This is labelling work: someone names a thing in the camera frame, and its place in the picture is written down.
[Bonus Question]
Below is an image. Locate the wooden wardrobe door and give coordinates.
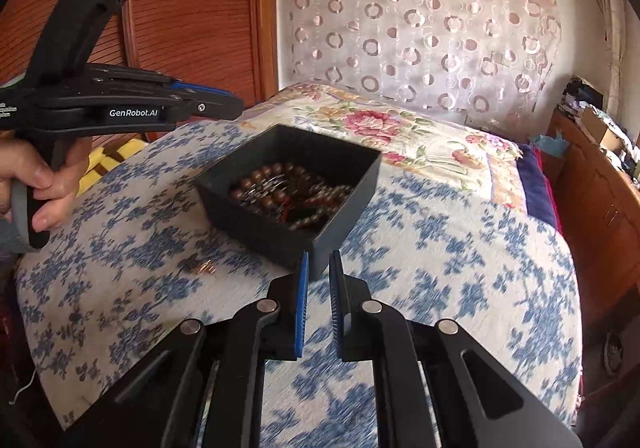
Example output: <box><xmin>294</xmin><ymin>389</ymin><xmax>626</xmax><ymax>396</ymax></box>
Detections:
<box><xmin>0</xmin><ymin>0</ymin><xmax>279</xmax><ymax>150</ymax></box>

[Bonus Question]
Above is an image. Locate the cardboard box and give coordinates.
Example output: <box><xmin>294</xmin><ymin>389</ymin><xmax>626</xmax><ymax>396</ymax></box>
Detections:
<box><xmin>579</xmin><ymin>105</ymin><xmax>627</xmax><ymax>152</ymax></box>

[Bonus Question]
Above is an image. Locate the black jewelry box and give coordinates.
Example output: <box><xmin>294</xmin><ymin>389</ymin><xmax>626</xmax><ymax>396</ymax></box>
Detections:
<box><xmin>194</xmin><ymin>124</ymin><xmax>384</xmax><ymax>283</ymax></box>

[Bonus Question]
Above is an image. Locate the pale window curtain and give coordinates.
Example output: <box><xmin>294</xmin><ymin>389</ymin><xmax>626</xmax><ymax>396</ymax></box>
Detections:
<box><xmin>594</xmin><ymin>0</ymin><xmax>632</xmax><ymax>92</ymax></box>

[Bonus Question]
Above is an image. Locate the blue plastic bag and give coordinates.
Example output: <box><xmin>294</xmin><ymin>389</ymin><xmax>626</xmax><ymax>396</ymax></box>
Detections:
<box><xmin>529</xmin><ymin>130</ymin><xmax>572</xmax><ymax>155</ymax></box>

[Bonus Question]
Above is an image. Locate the blue floral blanket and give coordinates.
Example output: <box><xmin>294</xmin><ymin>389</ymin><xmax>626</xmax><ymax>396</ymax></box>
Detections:
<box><xmin>15</xmin><ymin>121</ymin><xmax>584</xmax><ymax>448</ymax></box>

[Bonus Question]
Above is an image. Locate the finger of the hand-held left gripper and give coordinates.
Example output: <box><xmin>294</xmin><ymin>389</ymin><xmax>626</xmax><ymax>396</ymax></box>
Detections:
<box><xmin>169</xmin><ymin>78</ymin><xmax>245</xmax><ymax>120</ymax></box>

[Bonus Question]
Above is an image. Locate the pile of dark clutter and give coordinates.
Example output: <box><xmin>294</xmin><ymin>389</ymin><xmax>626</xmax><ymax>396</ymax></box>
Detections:
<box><xmin>559</xmin><ymin>75</ymin><xmax>603</xmax><ymax>115</ymax></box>

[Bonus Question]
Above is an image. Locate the person's left hand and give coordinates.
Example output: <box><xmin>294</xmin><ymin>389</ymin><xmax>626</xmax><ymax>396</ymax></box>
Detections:
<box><xmin>0</xmin><ymin>131</ymin><xmax>94</xmax><ymax>233</ymax></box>

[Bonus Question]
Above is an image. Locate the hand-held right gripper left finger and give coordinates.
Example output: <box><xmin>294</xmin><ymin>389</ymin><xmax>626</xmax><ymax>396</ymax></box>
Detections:
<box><xmin>65</xmin><ymin>251</ymin><xmax>310</xmax><ymax>448</ymax></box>

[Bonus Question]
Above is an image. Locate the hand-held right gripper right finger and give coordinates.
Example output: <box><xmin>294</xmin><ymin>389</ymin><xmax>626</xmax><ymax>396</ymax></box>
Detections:
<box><xmin>329</xmin><ymin>251</ymin><xmax>584</xmax><ymax>448</ymax></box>

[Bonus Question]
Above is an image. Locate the circle patterned sheer curtain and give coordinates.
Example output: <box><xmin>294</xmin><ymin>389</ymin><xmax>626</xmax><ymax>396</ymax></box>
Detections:
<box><xmin>277</xmin><ymin>0</ymin><xmax>564</xmax><ymax>123</ymax></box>

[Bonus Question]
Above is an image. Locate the brown wooden bead bracelet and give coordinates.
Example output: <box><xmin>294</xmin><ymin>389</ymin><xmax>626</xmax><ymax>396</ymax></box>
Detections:
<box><xmin>229</xmin><ymin>162</ymin><xmax>355</xmax><ymax>232</ymax></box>

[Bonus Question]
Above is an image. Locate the long wooden cabinet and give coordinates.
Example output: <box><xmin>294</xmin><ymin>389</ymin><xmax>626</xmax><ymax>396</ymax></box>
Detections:
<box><xmin>546</xmin><ymin>107</ymin><xmax>640</xmax><ymax>301</ymax></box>

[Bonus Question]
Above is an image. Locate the pink floral quilt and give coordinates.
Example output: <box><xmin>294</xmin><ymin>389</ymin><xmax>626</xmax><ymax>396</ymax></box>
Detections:
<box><xmin>239</xmin><ymin>82</ymin><xmax>560</xmax><ymax>231</ymax></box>

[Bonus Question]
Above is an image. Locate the wavy metal hair comb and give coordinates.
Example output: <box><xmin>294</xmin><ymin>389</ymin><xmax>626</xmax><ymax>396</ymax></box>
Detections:
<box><xmin>250</xmin><ymin>175</ymin><xmax>291</xmax><ymax>201</ymax></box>

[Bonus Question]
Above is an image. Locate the yellow plush toy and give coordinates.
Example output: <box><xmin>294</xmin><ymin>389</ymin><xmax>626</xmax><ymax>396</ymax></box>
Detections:
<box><xmin>79</xmin><ymin>138</ymin><xmax>152</xmax><ymax>190</ymax></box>

